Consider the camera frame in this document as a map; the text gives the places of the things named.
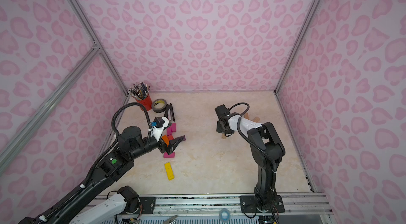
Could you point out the bundle of coloured pencils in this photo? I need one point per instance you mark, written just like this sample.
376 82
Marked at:
139 90

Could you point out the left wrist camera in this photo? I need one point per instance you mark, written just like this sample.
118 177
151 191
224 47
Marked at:
158 126

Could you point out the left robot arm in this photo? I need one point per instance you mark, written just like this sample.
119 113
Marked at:
104 172

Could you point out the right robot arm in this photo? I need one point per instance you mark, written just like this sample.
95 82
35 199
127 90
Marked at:
267 150

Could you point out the black stapler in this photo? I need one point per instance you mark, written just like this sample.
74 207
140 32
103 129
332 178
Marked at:
169 113

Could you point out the orange block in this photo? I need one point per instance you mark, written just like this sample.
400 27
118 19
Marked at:
166 139

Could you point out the red pencil cup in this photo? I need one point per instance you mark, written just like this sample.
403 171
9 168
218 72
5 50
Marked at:
146 102

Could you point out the magenta block lower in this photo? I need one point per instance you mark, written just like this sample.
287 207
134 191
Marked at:
166 155

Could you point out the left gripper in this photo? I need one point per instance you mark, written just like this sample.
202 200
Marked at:
165 140

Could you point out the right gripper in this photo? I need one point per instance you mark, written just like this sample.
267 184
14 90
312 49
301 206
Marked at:
222 126

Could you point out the black tape roll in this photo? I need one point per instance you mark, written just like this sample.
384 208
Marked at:
159 105

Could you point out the magenta block upper right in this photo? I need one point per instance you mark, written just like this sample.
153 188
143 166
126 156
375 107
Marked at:
173 127

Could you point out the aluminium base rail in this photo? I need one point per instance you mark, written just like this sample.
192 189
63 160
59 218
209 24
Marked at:
300 208

